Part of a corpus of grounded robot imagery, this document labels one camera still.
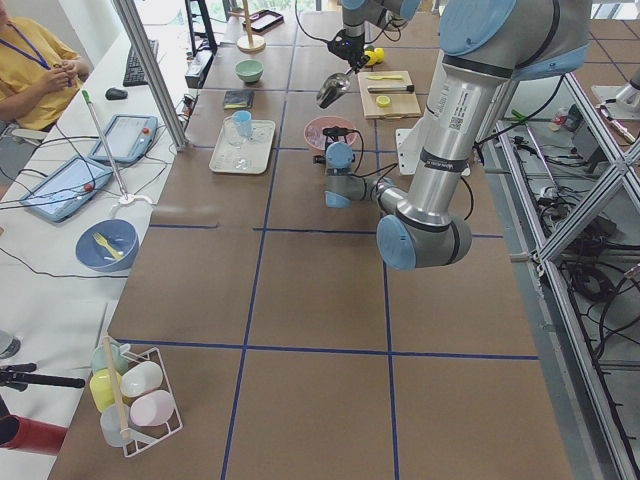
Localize dark grey folded cloth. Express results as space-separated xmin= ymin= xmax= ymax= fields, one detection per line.
xmin=223 ymin=90 xmax=254 ymax=110

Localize yellow cup in rack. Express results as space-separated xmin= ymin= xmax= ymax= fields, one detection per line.
xmin=89 ymin=369 xmax=115 ymax=413

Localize white wire cup rack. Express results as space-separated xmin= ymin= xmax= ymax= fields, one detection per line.
xmin=90 ymin=336 xmax=183 ymax=458

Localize yellow plastic knife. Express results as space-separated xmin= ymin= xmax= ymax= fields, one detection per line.
xmin=366 ymin=75 xmax=404 ymax=81

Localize far teach pendant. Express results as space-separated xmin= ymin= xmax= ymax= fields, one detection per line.
xmin=103 ymin=114 xmax=158 ymax=165

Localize person in yellow shirt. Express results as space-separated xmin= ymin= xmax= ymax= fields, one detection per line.
xmin=1 ymin=4 xmax=90 ymax=131

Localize wooden mug tree stand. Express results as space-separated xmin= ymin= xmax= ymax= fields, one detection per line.
xmin=236 ymin=0 xmax=266 ymax=54

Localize grey cup in rack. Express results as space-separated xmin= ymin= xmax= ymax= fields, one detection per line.
xmin=100 ymin=404 xmax=132 ymax=447

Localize white stick with green tip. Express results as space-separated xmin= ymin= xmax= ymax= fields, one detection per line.
xmin=81 ymin=89 xmax=153 ymax=209

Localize green cup in rack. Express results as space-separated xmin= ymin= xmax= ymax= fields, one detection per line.
xmin=91 ymin=340 xmax=129 ymax=375

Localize white cup in rack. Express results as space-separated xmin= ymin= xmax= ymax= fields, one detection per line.
xmin=120 ymin=361 xmax=163 ymax=398

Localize yellow plastic fork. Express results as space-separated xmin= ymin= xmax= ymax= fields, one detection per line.
xmin=92 ymin=232 xmax=122 ymax=261

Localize red cylinder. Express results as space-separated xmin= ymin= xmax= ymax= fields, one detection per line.
xmin=1 ymin=415 xmax=67 ymax=455

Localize tablet device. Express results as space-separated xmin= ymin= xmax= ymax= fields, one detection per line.
xmin=249 ymin=9 xmax=284 ymax=34

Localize pink bowl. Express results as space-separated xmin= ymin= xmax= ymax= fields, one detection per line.
xmin=303 ymin=116 xmax=355 ymax=155

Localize near teach pendant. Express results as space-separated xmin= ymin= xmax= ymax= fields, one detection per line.
xmin=19 ymin=155 xmax=113 ymax=223

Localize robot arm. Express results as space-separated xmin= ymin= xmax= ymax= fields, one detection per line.
xmin=327 ymin=0 xmax=421 ymax=73
xmin=376 ymin=1 xmax=591 ymax=270

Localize metal knife black handle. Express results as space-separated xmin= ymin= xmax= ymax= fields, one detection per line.
xmin=367 ymin=84 xmax=415 ymax=94

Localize green bowl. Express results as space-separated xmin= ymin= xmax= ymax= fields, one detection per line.
xmin=235 ymin=59 xmax=264 ymax=84

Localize white rectangular tray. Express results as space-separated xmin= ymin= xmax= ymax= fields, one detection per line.
xmin=209 ymin=120 xmax=275 ymax=175

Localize pink cup in rack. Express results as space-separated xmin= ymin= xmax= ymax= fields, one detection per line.
xmin=130 ymin=390 xmax=175 ymax=426

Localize teach pendant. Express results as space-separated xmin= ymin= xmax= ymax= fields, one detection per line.
xmin=103 ymin=114 xmax=158 ymax=165
xmin=19 ymin=155 xmax=113 ymax=223

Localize metal ice scoop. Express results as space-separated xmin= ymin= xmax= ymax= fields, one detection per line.
xmin=316 ymin=69 xmax=357 ymax=109

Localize blue bowl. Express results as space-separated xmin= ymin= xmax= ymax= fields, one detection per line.
xmin=75 ymin=219 xmax=139 ymax=273

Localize wooden cutting board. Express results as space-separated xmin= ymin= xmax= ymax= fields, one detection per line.
xmin=357 ymin=70 xmax=422 ymax=119

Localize clear fake ice cubes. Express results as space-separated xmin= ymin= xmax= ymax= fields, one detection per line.
xmin=304 ymin=124 xmax=327 ymax=151

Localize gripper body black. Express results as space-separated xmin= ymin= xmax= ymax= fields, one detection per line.
xmin=327 ymin=29 xmax=364 ymax=68
xmin=322 ymin=127 xmax=356 ymax=148

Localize yellow lemon slice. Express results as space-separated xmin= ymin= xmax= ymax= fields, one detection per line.
xmin=375 ymin=95 xmax=392 ymax=108

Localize black computer mouse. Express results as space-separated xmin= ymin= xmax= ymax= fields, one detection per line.
xmin=105 ymin=87 xmax=128 ymax=101

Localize light blue cup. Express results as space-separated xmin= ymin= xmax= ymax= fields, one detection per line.
xmin=232 ymin=110 xmax=253 ymax=139

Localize aluminium frame post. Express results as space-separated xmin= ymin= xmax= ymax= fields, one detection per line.
xmin=113 ymin=0 xmax=188 ymax=152

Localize black tripod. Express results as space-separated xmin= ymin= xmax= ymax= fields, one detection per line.
xmin=1 ymin=363 xmax=86 ymax=392

